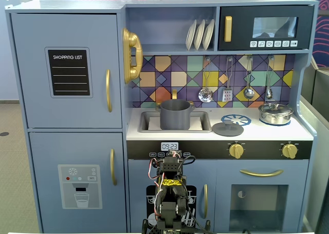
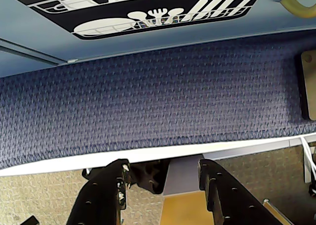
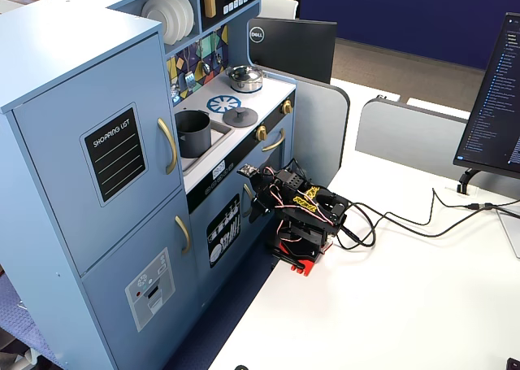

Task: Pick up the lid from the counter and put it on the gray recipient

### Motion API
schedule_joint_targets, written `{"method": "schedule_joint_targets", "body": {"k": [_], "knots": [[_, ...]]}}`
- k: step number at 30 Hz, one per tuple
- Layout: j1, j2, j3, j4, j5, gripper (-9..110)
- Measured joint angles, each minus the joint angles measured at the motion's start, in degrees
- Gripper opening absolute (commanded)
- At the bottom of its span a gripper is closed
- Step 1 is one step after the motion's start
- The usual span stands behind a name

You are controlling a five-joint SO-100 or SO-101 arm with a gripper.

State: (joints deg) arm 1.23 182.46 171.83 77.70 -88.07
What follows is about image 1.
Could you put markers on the steel ladle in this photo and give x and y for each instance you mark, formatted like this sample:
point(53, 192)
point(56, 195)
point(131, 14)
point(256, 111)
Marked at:
point(248, 93)

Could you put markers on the black round floor cover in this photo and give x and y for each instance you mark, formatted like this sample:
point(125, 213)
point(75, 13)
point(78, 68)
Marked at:
point(3, 134)

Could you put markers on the grey toy sink basin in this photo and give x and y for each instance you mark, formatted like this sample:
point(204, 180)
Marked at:
point(205, 121)

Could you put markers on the steel small spoon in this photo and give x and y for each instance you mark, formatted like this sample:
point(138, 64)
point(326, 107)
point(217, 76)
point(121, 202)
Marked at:
point(269, 93)

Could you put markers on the grey toy plate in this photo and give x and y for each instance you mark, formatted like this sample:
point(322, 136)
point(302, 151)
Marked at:
point(208, 34)
point(199, 34)
point(190, 36)

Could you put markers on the gold toy telephone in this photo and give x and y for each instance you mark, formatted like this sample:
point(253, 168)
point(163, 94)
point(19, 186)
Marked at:
point(131, 56)

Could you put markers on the blue oven door with window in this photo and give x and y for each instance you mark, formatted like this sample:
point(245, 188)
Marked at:
point(223, 205)

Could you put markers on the black shopping list chalkboard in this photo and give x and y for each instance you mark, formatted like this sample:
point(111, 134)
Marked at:
point(69, 73)

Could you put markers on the blue fridge door with chalkboard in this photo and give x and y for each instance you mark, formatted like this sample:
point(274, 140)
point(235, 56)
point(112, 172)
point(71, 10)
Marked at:
point(30, 90)

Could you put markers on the gray plastic pot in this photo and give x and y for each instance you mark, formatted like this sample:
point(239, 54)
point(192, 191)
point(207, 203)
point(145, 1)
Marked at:
point(174, 117)

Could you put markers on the gold stove knob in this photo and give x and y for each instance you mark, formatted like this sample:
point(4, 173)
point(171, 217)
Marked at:
point(289, 151)
point(236, 151)

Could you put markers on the blue freezer door with dispenser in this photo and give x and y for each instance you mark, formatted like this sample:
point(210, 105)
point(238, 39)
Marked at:
point(46, 154)

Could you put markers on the gold toy faucet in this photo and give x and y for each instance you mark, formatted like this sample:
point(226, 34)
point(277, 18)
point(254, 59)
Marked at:
point(174, 93)

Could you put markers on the blue toy kitchen unit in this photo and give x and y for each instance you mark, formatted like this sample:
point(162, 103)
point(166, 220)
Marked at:
point(77, 5)

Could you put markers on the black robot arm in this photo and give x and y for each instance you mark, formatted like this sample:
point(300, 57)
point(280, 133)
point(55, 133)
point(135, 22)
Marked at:
point(169, 208)

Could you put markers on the steel slotted spatula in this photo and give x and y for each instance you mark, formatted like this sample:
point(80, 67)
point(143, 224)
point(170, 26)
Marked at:
point(227, 95)

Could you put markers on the gray round pot lid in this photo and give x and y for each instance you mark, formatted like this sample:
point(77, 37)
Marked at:
point(227, 129)

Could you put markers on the shiny steel pot lid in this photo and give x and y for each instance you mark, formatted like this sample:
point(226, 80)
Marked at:
point(275, 108)

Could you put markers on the blue dishwasher door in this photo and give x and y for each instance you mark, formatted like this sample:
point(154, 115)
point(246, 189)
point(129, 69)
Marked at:
point(136, 172)

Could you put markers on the steel perforated skimmer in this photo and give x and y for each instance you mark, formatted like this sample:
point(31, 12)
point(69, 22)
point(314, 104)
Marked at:
point(205, 95)

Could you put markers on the black toy microwave door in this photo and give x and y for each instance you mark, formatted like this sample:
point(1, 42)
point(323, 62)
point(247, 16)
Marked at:
point(241, 28)

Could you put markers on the digital clock display decal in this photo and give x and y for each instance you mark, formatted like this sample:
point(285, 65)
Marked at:
point(169, 146)

